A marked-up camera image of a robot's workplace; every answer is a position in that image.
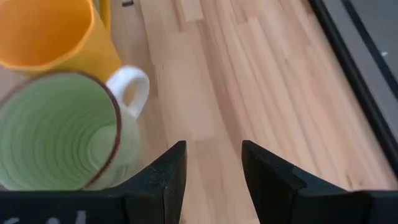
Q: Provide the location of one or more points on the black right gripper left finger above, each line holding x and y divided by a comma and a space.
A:
155, 196

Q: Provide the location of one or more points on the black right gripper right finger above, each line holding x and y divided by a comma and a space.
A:
280, 193

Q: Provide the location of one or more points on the yellow mug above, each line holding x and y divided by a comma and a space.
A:
40, 28

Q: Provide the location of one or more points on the black metal table frame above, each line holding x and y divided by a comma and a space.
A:
356, 81

